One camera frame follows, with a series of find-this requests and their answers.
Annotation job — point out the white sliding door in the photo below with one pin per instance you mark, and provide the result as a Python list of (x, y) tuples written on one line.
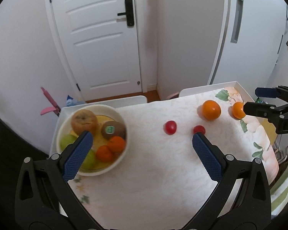
[(256, 40)]

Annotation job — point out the green apple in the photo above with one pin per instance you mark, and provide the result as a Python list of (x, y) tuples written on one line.
[(67, 141), (90, 160)]

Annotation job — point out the green striped cloth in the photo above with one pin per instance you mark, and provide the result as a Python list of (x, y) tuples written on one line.
[(283, 184)]

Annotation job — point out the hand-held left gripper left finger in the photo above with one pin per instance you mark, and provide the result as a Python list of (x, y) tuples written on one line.
[(78, 157)]

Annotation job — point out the blue toy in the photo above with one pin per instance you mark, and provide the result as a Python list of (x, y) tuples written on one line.
[(73, 101)]

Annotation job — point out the small tangerine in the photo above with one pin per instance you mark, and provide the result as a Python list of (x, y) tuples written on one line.
[(104, 153), (117, 143)]

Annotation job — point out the pink plastic stand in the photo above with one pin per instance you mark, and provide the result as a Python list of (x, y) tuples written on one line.
[(50, 103)]

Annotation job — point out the white rimmed table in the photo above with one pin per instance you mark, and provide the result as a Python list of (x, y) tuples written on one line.
[(134, 100)]

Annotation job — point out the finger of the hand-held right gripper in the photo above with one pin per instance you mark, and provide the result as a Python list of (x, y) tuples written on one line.
[(259, 109), (265, 92)]

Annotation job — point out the small red tomato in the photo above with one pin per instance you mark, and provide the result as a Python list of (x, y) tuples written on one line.
[(199, 129), (170, 127)]

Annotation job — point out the white panelled door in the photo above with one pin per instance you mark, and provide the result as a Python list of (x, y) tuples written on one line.
[(96, 40)]

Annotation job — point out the brown kiwi with green sticker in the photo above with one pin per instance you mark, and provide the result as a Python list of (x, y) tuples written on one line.
[(112, 130)]

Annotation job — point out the large orange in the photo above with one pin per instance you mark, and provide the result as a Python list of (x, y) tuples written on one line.
[(211, 110), (237, 110)]

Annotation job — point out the large brown russet apple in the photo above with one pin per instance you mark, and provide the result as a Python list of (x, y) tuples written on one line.
[(84, 122)]

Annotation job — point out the white fruit bowl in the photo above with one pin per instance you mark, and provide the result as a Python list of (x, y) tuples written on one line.
[(120, 153)]

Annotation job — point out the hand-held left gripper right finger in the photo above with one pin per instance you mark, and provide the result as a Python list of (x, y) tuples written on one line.
[(207, 158)]

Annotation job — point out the floral tablecloth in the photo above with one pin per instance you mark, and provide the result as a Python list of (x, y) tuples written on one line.
[(153, 172)]

